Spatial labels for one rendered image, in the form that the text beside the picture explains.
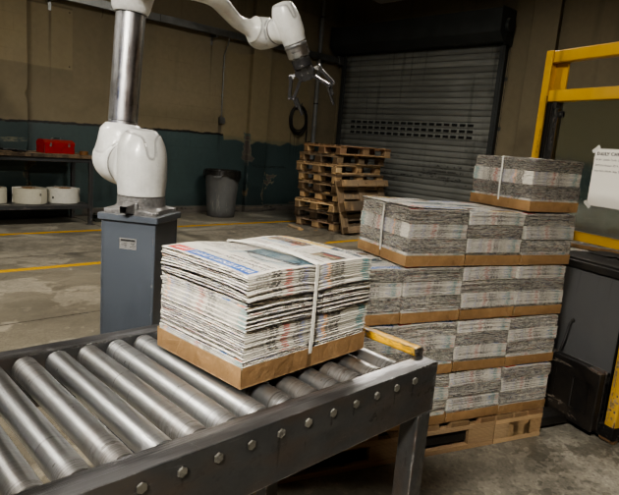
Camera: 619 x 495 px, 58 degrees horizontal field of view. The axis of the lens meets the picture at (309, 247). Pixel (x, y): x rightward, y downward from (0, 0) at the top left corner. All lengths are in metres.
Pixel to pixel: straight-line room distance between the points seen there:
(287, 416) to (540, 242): 1.81
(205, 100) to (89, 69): 1.92
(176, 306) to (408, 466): 0.65
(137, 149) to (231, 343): 0.95
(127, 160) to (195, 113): 7.59
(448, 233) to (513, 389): 0.85
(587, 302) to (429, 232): 1.24
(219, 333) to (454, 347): 1.50
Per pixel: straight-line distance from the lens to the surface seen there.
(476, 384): 2.60
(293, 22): 2.27
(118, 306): 1.97
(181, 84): 9.34
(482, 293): 2.46
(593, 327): 3.22
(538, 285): 2.68
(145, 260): 1.89
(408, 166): 10.21
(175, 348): 1.24
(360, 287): 1.27
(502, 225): 2.45
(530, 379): 2.82
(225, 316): 1.09
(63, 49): 8.59
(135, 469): 0.88
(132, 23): 2.13
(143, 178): 1.88
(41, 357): 1.31
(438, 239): 2.25
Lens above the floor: 1.27
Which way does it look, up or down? 10 degrees down
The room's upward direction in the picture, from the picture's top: 5 degrees clockwise
